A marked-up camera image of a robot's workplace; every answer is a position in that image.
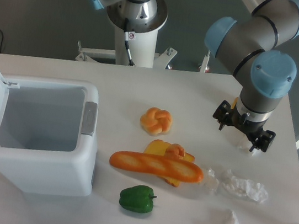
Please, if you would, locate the white trash bin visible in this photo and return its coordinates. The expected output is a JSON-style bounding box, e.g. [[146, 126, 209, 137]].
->
[[0, 75, 99, 196]]

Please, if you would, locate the green bell pepper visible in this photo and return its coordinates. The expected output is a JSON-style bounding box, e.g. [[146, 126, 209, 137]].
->
[[119, 185, 157, 214]]

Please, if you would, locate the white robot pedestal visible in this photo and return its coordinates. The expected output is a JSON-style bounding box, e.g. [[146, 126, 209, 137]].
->
[[76, 0, 177, 70]]

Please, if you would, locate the crumpled white tissue right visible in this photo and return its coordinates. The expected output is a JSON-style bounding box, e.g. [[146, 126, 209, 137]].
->
[[221, 169, 269, 204]]

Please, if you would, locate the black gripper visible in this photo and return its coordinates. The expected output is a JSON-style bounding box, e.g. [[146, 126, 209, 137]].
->
[[212, 98, 276, 153]]

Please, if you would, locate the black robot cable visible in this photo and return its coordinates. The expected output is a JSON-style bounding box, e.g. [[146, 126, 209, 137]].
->
[[118, 19, 142, 67]]

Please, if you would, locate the crumpled white tissue top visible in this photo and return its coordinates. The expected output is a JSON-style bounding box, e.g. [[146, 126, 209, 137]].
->
[[236, 135, 256, 156]]

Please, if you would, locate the round knotted bread roll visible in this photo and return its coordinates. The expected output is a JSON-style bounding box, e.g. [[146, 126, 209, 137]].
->
[[140, 107, 173, 136]]

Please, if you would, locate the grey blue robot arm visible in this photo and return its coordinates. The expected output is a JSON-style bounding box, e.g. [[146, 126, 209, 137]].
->
[[91, 0, 299, 152]]

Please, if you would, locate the small orange croissant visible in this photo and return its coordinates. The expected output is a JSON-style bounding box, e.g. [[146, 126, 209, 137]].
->
[[165, 143, 186, 159]]

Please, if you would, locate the small crumpled clear wrap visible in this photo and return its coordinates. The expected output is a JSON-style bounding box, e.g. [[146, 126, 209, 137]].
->
[[201, 168, 220, 194]]

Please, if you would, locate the long orange baguette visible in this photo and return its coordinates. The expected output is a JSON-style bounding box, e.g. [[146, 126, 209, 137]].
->
[[109, 151, 204, 183]]

